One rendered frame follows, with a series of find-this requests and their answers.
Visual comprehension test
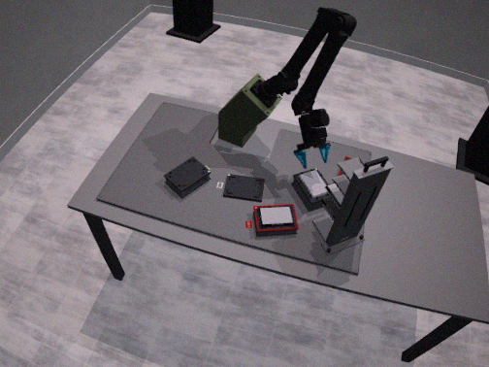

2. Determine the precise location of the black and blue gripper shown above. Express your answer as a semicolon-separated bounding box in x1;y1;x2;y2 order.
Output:
293;142;331;169

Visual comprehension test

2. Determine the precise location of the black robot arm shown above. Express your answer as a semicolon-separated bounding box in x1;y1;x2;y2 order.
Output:
250;7;357;144

